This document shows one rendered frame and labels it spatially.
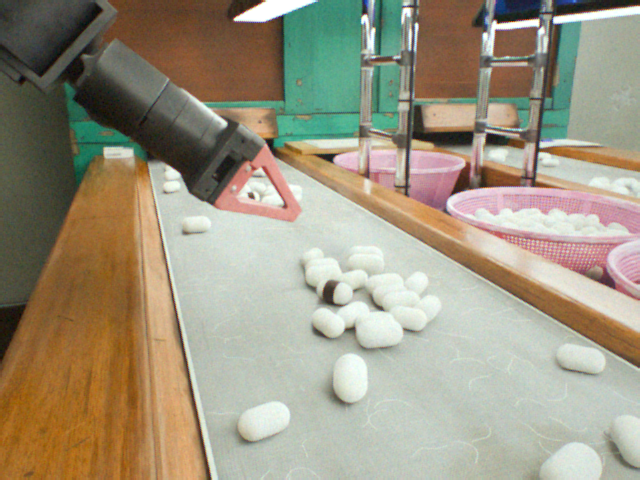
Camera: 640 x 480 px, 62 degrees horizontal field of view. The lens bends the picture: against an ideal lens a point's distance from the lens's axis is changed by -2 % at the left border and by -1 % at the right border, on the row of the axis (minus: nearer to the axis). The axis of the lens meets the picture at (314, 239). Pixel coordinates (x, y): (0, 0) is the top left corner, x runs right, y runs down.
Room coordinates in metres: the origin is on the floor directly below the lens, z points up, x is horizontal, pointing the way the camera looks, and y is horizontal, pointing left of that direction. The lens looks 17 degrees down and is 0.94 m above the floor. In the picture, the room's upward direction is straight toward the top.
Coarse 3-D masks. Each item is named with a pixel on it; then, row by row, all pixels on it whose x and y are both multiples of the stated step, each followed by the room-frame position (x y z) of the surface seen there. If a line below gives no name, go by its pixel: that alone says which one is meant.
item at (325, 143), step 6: (354, 138) 1.37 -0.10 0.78; (312, 144) 1.26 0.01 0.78; (318, 144) 1.26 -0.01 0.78; (324, 144) 1.26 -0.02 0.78; (330, 144) 1.26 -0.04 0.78; (336, 144) 1.26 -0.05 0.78; (342, 144) 1.26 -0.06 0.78; (348, 144) 1.26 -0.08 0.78; (354, 144) 1.26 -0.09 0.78; (372, 144) 1.26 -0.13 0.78; (378, 144) 1.26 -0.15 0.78; (384, 144) 1.26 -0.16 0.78
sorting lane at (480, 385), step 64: (320, 192) 0.92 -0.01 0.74; (192, 256) 0.58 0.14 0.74; (256, 256) 0.58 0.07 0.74; (384, 256) 0.58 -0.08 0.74; (192, 320) 0.41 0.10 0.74; (256, 320) 0.41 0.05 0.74; (448, 320) 0.41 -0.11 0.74; (512, 320) 0.41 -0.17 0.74; (192, 384) 0.31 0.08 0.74; (256, 384) 0.31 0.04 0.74; (320, 384) 0.31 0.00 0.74; (384, 384) 0.31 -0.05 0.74; (448, 384) 0.31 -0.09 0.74; (512, 384) 0.31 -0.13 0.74; (576, 384) 0.31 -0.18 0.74; (256, 448) 0.25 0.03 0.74; (320, 448) 0.25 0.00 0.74; (384, 448) 0.25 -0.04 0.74; (448, 448) 0.25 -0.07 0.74; (512, 448) 0.25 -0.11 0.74
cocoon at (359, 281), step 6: (360, 270) 0.48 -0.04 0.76; (342, 276) 0.47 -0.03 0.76; (348, 276) 0.47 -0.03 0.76; (354, 276) 0.47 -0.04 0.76; (360, 276) 0.48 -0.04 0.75; (366, 276) 0.48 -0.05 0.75; (342, 282) 0.47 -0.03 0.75; (348, 282) 0.47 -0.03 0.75; (354, 282) 0.47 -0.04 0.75; (360, 282) 0.47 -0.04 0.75; (366, 282) 0.48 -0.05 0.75; (354, 288) 0.47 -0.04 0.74
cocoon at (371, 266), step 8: (352, 256) 0.52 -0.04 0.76; (360, 256) 0.52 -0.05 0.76; (368, 256) 0.52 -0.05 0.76; (376, 256) 0.52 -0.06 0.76; (352, 264) 0.51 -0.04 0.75; (360, 264) 0.51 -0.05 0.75; (368, 264) 0.51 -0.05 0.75; (376, 264) 0.51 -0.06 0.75; (384, 264) 0.52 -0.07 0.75; (368, 272) 0.51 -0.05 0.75; (376, 272) 0.51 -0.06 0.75
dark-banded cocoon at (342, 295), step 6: (324, 282) 0.45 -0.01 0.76; (318, 288) 0.45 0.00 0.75; (336, 288) 0.44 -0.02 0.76; (342, 288) 0.44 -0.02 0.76; (348, 288) 0.44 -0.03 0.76; (318, 294) 0.45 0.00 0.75; (336, 294) 0.44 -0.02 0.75; (342, 294) 0.44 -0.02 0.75; (348, 294) 0.44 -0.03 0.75; (336, 300) 0.44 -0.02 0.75; (342, 300) 0.43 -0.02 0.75; (348, 300) 0.44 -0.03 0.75
